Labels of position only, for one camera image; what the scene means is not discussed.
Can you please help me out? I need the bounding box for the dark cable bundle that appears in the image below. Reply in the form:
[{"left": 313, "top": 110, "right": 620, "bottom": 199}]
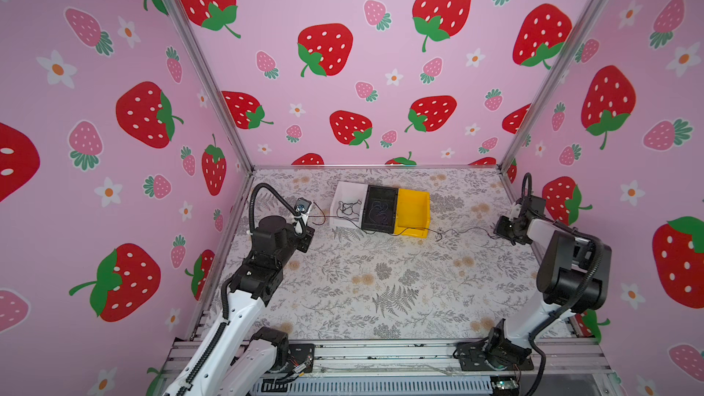
[{"left": 312, "top": 213, "right": 504, "bottom": 242}]

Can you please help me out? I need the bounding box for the thin cable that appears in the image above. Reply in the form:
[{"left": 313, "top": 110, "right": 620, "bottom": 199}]
[{"left": 334, "top": 197, "right": 364, "bottom": 221}]

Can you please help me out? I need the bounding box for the black cable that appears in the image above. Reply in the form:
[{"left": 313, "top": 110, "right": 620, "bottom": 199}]
[{"left": 367, "top": 200, "right": 394, "bottom": 227}]

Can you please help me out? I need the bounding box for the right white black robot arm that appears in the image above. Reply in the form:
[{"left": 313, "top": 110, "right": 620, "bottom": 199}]
[{"left": 483, "top": 173, "right": 612, "bottom": 370}]

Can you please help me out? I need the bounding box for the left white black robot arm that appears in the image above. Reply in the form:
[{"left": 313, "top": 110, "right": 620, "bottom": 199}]
[{"left": 163, "top": 183, "right": 315, "bottom": 395}]

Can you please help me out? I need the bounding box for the white plastic bin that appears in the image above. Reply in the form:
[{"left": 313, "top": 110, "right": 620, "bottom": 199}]
[{"left": 328, "top": 181, "right": 369, "bottom": 229}]

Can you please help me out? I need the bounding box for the yellow plastic bin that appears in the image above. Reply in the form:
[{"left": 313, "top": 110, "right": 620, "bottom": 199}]
[{"left": 393, "top": 189, "right": 431, "bottom": 238}]

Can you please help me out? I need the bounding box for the black plastic bin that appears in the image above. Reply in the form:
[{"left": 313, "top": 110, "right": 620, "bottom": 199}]
[{"left": 361, "top": 185, "right": 399, "bottom": 234}]

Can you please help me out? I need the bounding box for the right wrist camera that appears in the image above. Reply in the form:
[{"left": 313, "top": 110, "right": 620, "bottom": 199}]
[{"left": 508, "top": 203, "right": 522, "bottom": 220}]

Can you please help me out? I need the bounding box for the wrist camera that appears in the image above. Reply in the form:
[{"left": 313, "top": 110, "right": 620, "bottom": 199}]
[
  {"left": 293, "top": 197, "right": 313, "bottom": 227},
  {"left": 508, "top": 203, "right": 522, "bottom": 220}
]

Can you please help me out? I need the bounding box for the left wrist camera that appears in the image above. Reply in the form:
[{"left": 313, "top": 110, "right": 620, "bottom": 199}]
[{"left": 293, "top": 197, "right": 313, "bottom": 227}]

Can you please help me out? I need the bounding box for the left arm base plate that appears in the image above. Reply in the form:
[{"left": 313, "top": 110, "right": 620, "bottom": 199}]
[{"left": 238, "top": 343, "right": 315, "bottom": 375}]

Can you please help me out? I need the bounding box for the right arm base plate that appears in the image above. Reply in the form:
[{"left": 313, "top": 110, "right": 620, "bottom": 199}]
[{"left": 453, "top": 340, "right": 535, "bottom": 372}]

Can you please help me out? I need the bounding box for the aluminium rail frame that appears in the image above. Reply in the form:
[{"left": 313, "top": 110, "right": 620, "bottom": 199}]
[{"left": 148, "top": 338, "right": 625, "bottom": 395}]

